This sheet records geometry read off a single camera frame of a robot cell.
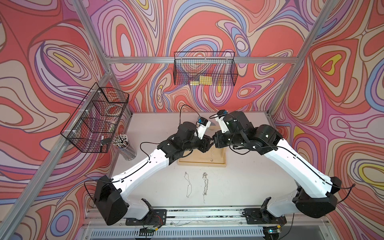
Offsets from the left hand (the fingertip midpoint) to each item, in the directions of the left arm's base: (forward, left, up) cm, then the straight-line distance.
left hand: (215, 140), depth 71 cm
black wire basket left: (+12, +66, -4) cm, 68 cm away
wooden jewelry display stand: (+6, -3, -27) cm, 28 cm away
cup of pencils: (+6, +50, -10) cm, 52 cm away
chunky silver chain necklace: (-6, +3, -28) cm, 29 cm away
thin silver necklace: (-13, +13, -28) cm, 34 cm away
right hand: (-3, +1, +3) cm, 4 cm away
